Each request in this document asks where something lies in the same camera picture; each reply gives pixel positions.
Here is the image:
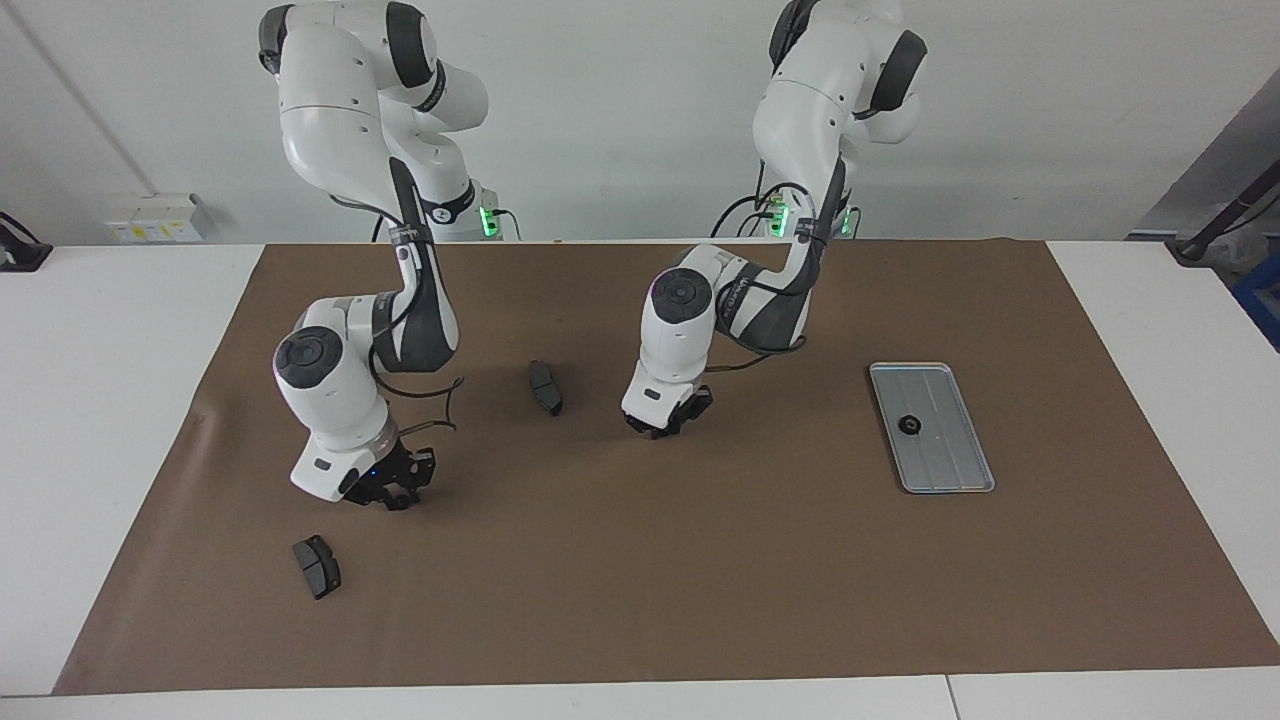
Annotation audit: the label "black pole stand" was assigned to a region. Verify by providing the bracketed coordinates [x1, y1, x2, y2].
[1165, 165, 1280, 267]

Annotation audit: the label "brown table mat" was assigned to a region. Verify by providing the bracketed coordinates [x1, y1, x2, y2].
[52, 238, 1280, 696]

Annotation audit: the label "blue crate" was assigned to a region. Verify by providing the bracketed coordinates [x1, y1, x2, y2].
[1232, 250, 1280, 351]

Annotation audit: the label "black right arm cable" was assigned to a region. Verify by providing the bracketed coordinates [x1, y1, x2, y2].
[330, 195, 466, 438]

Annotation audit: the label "long grey brake pad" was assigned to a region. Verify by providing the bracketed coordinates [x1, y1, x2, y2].
[527, 360, 565, 418]

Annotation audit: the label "short grey brake pad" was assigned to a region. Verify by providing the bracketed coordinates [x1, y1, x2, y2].
[292, 535, 343, 601]

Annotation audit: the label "black clamp mount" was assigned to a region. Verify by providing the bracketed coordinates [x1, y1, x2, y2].
[0, 212, 54, 273]

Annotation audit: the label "white wall socket box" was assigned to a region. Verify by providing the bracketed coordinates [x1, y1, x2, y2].
[105, 193, 216, 244]

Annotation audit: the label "black base cables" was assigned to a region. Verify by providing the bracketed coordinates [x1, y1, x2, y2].
[710, 150, 863, 241]
[470, 188, 523, 243]

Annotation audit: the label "silver metal tray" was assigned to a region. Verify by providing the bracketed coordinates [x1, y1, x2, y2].
[869, 362, 997, 495]

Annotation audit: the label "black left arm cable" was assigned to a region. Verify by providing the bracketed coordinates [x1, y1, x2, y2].
[700, 160, 851, 376]

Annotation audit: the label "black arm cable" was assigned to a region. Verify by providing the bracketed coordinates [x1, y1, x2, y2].
[700, 160, 851, 376]
[330, 195, 466, 438]

